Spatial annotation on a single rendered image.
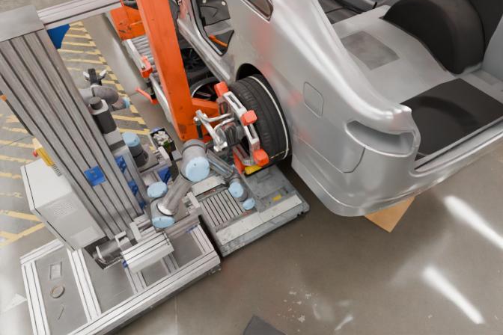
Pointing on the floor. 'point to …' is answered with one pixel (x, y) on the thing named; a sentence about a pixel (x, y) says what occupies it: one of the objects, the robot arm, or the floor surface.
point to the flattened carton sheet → (389, 215)
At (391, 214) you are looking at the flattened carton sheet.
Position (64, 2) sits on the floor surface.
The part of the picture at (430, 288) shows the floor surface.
